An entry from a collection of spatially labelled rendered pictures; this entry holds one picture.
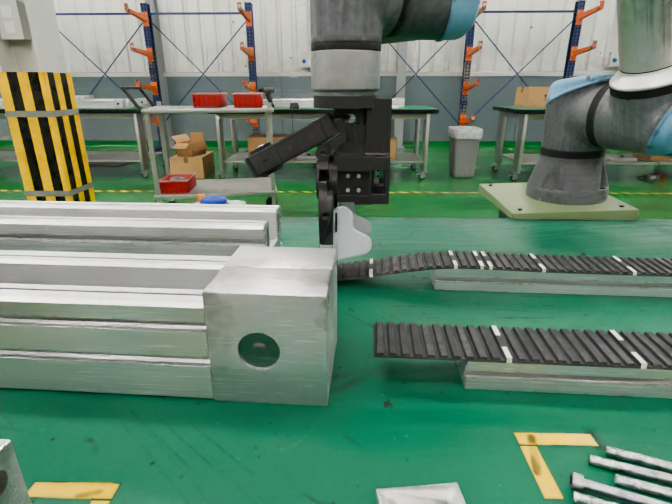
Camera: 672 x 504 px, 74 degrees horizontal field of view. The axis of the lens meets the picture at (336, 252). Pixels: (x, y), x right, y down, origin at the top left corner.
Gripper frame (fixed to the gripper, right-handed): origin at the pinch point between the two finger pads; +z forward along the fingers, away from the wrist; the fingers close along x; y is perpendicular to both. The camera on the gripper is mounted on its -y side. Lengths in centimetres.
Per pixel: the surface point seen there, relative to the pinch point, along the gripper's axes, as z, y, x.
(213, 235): -5.0, -12.6, -5.0
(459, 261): -1.1, 16.0, -0.9
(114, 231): -5.2, -24.3, -5.0
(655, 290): 1.5, 38.6, -2.0
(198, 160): 59, -193, 453
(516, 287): 1.7, 22.8, -2.0
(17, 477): -5.3, -9.6, -38.7
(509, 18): -121, 218, 761
